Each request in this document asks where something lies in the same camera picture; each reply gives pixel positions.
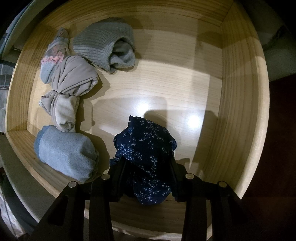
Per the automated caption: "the pale blue garment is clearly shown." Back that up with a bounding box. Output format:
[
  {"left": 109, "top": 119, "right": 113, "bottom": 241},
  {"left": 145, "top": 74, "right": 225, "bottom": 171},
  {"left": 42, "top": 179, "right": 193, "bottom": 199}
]
[{"left": 34, "top": 125, "right": 99, "bottom": 183}]

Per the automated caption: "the navy speckled underwear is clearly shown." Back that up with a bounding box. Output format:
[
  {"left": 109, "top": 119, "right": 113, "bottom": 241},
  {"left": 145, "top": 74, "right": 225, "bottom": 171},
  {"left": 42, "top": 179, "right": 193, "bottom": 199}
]
[{"left": 109, "top": 116, "right": 177, "bottom": 205}]

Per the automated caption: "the taupe knotted garment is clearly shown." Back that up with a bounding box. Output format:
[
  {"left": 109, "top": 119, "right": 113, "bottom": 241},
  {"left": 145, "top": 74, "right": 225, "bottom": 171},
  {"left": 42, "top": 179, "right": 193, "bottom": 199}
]
[{"left": 39, "top": 56, "right": 99, "bottom": 132}]

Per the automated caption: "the pink floral grey sock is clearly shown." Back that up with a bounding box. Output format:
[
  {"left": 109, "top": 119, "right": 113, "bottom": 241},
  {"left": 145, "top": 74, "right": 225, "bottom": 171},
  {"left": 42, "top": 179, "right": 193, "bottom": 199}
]
[{"left": 40, "top": 28, "right": 70, "bottom": 84}]

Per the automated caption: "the grey ribbed knit garment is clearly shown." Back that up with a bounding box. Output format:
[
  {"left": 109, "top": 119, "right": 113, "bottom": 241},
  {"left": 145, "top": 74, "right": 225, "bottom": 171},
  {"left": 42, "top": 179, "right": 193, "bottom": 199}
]
[{"left": 73, "top": 18, "right": 135, "bottom": 73}]

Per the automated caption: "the light wooden drawer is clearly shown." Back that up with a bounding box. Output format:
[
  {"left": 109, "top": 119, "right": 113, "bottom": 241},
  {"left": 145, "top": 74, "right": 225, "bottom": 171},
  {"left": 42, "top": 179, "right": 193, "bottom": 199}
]
[{"left": 5, "top": 1, "right": 269, "bottom": 221}]

